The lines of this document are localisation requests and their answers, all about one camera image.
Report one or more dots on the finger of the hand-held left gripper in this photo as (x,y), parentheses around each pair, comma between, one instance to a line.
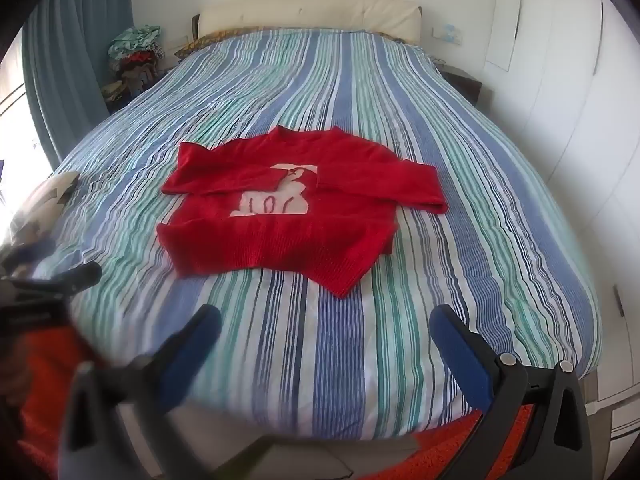
(75,276)

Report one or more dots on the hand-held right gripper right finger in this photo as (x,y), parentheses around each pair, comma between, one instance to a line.
(460,355)

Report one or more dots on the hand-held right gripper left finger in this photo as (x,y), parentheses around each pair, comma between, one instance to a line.
(187,355)

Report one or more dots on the red knitted sweater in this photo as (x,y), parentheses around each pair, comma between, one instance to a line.
(300,240)

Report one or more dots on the pile of clothes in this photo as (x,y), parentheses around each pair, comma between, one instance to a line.
(135,60)

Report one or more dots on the geometric patterned cushion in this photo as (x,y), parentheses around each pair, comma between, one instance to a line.
(45,195)

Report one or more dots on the orange fluffy rug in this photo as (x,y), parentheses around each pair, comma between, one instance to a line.
(505,440)

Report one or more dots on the striped bedspread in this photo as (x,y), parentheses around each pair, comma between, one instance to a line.
(325,360)

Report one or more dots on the window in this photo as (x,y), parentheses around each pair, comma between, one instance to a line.
(12,110)

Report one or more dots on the blue curtain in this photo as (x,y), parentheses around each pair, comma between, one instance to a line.
(65,60)

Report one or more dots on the yellow patterned pillow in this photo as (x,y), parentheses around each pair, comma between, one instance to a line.
(195,46)

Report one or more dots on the white wardrobe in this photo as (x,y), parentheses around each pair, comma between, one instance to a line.
(565,110)

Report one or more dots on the dark nightstand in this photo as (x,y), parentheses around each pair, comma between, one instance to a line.
(462,82)

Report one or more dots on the cream padded headboard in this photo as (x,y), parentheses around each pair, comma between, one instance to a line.
(310,12)

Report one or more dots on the wall socket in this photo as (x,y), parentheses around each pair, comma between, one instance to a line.
(447,33)

